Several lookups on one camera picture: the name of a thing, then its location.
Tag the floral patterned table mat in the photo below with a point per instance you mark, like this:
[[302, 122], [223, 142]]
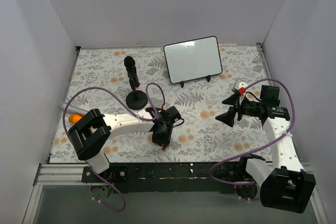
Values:
[[100, 81]]

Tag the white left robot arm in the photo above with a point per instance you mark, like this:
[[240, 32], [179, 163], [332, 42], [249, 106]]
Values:
[[89, 134]]

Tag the black whiteboard easel stand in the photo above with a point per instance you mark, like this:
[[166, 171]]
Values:
[[195, 80]]

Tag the black framed whiteboard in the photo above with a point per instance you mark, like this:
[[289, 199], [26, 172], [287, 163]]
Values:
[[193, 59]]

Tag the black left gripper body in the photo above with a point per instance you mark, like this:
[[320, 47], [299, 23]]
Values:
[[161, 135]]

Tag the black round microphone stand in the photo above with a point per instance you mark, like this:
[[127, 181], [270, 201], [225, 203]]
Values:
[[136, 99]]

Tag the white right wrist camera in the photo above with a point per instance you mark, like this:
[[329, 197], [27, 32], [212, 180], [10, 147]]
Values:
[[239, 87]]

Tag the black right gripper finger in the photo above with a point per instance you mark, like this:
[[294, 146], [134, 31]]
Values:
[[227, 118], [233, 100]]

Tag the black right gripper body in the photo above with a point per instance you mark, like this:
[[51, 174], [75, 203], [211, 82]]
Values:
[[239, 108]]

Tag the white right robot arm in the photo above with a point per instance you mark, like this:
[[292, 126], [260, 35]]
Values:
[[285, 185]]

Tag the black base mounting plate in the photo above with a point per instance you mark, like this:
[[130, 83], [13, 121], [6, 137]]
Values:
[[170, 177]]

